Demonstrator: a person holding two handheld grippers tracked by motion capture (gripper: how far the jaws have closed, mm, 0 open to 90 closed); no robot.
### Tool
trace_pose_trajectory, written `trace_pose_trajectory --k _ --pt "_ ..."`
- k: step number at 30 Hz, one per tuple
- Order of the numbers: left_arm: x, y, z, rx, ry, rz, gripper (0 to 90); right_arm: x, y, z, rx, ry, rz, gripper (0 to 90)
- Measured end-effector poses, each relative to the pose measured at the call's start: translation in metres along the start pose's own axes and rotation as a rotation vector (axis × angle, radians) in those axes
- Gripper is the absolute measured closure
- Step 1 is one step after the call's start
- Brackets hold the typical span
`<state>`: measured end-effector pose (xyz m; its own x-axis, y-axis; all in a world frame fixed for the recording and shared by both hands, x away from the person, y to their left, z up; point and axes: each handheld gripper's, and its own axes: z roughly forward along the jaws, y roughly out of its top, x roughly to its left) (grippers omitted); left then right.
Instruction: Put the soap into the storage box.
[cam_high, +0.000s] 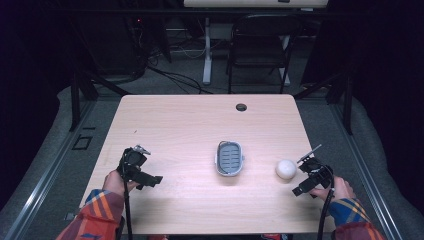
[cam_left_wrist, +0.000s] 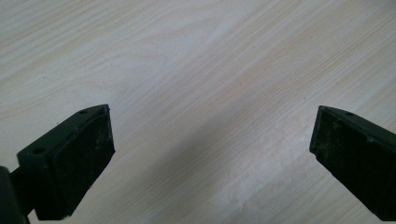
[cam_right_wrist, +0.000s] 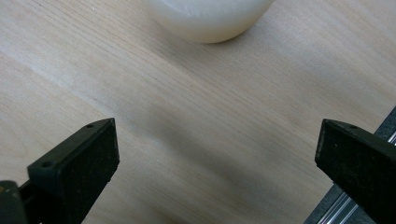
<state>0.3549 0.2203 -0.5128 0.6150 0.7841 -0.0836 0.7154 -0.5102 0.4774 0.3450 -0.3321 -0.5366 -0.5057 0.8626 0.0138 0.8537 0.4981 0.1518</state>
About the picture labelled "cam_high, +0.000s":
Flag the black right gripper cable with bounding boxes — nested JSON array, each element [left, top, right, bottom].
[[316, 165, 336, 240]]

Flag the grey soap dish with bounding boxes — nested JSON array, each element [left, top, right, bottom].
[[214, 140, 245, 178]]

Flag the white round soap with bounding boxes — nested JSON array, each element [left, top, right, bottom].
[[275, 158, 298, 181]]

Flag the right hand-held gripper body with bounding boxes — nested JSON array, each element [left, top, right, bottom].
[[296, 143, 334, 188]]

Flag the white desk leg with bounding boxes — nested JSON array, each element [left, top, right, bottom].
[[202, 16, 215, 86], [280, 33, 292, 87]]

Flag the black folding chair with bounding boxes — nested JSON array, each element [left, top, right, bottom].
[[226, 13, 305, 95]]

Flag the black floor cable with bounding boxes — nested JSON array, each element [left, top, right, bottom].
[[144, 63, 214, 96]]

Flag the person's left hand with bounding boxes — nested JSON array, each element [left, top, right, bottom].
[[102, 169, 140, 198]]

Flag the black metal stand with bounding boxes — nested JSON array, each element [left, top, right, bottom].
[[67, 64, 132, 133], [292, 68, 355, 136]]

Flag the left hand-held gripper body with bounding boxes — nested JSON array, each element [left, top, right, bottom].
[[116, 144, 152, 185]]

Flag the dark computer tower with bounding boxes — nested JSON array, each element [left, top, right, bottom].
[[75, 13, 149, 78]]

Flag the aluminium floor rail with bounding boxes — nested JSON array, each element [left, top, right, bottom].
[[329, 102, 405, 240], [0, 99, 98, 240]]

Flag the person's right hand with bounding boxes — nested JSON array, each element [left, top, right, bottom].
[[310, 176, 357, 203]]

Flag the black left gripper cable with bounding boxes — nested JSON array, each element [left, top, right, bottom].
[[121, 156, 134, 240]]

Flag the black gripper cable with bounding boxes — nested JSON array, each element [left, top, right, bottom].
[[316, 165, 336, 240], [121, 156, 134, 240]]

